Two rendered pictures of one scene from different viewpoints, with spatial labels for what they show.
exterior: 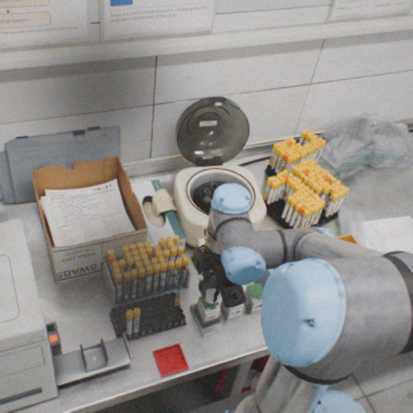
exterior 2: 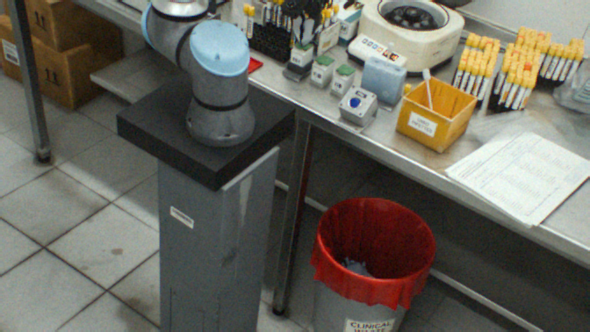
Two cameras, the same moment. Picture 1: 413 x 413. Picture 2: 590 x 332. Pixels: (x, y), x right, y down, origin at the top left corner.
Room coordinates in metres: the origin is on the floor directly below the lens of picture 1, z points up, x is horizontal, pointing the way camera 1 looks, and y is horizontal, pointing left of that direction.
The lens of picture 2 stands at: (-0.06, -1.44, 1.89)
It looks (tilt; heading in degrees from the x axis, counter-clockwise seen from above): 40 degrees down; 60
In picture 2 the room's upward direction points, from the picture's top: 8 degrees clockwise
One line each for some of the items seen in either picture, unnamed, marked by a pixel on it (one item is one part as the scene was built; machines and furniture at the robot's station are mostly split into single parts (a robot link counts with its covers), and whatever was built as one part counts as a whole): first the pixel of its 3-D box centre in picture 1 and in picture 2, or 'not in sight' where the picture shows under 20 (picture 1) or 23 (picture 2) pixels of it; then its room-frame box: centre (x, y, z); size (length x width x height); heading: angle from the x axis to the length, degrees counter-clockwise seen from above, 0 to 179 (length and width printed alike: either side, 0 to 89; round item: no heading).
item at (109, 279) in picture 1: (147, 274); (299, 25); (0.80, 0.12, 0.91); 0.20 x 0.10 x 0.07; 119
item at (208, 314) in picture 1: (207, 309); (301, 57); (0.73, -0.05, 0.92); 0.05 x 0.04 x 0.06; 32
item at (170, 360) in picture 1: (170, 360); (245, 63); (0.60, 0.02, 0.88); 0.07 x 0.07 x 0.01; 29
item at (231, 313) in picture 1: (231, 304); (322, 71); (0.76, -0.11, 0.91); 0.05 x 0.04 x 0.07; 29
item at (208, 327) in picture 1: (206, 315); (299, 66); (0.73, -0.05, 0.89); 0.09 x 0.05 x 0.04; 32
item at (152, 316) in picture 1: (148, 306); (269, 27); (0.70, 0.09, 0.93); 0.17 x 0.09 x 0.11; 120
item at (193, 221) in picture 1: (219, 210); (404, 33); (1.05, -0.04, 0.94); 0.30 x 0.24 x 0.12; 20
